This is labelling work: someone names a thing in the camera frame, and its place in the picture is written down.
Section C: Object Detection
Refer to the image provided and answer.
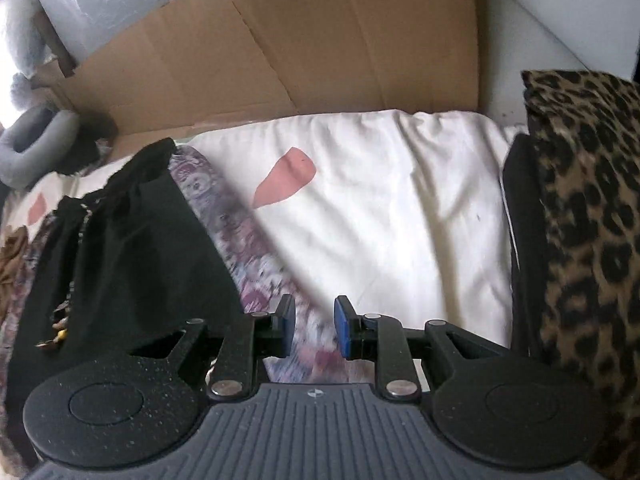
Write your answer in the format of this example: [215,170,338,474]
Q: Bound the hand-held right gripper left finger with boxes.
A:
[131,294,297,401]

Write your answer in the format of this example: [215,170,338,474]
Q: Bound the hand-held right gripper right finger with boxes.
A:
[334,296,501,401]

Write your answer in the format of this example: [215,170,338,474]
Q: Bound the black garment with patterned lining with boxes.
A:
[0,137,361,466]

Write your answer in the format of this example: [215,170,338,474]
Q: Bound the bear printed white blanket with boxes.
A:
[0,109,526,391]

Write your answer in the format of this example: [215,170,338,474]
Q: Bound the dark cloth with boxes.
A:
[55,120,118,176]

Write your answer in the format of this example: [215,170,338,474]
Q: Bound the leopard print garment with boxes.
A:
[520,69,640,480]

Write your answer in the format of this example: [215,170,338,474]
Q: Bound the flat cardboard sheet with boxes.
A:
[35,0,488,141]

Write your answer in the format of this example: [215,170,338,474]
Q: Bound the brown garment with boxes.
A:
[0,225,31,286]

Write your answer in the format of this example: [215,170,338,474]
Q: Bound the grey neck pillow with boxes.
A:
[0,107,81,191]

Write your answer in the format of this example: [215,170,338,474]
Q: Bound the white cabinet panel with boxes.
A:
[475,0,640,126]

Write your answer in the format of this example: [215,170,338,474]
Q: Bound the grey wrapped mattress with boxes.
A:
[22,0,251,66]

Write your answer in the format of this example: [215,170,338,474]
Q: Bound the white pillow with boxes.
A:
[0,0,56,76]

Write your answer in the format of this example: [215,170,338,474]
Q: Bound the tassel keychain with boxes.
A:
[35,310,76,348]

